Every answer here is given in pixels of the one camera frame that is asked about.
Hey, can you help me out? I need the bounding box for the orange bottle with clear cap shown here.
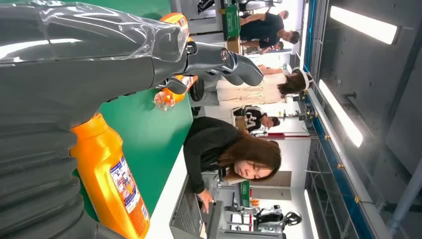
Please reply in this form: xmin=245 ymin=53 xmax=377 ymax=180
xmin=69 ymin=113 xmax=151 ymax=239
xmin=159 ymin=12 xmax=191 ymax=43
xmin=154 ymin=75 xmax=199 ymax=112

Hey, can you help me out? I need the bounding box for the green table mat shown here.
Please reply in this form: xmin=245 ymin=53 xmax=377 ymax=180
xmin=71 ymin=0 xmax=194 ymax=222

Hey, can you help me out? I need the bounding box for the black round stool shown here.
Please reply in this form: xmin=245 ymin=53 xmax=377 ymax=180
xmin=189 ymin=78 xmax=206 ymax=102

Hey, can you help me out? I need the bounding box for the person at laptop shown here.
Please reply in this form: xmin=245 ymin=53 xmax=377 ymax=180
xmin=183 ymin=116 xmax=283 ymax=215

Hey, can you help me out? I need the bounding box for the green sign board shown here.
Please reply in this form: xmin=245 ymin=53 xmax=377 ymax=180
xmin=220 ymin=3 xmax=242 ymax=42

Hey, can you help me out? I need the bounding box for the standing person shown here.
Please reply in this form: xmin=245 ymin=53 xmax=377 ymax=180
xmin=215 ymin=64 xmax=314 ymax=108

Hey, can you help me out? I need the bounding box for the seated person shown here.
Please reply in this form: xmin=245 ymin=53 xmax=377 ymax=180
xmin=232 ymin=105 xmax=282 ymax=134

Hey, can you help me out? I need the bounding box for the grey laptop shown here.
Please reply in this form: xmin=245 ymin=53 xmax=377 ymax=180
xmin=169 ymin=175 xmax=225 ymax=239

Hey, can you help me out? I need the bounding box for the person leaning over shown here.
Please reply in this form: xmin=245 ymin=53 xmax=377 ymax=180
xmin=239 ymin=12 xmax=301 ymax=51

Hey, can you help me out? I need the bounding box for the small green sign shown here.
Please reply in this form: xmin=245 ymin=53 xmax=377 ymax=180
xmin=238 ymin=180 xmax=251 ymax=208

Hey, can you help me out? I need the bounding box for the black and white robot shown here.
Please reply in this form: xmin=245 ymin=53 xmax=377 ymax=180
xmin=254 ymin=205 xmax=303 ymax=232

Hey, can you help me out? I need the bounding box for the ceiling light panel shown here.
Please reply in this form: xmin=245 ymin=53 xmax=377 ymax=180
xmin=303 ymin=189 xmax=319 ymax=239
xmin=318 ymin=79 xmax=364 ymax=148
xmin=329 ymin=5 xmax=398 ymax=45

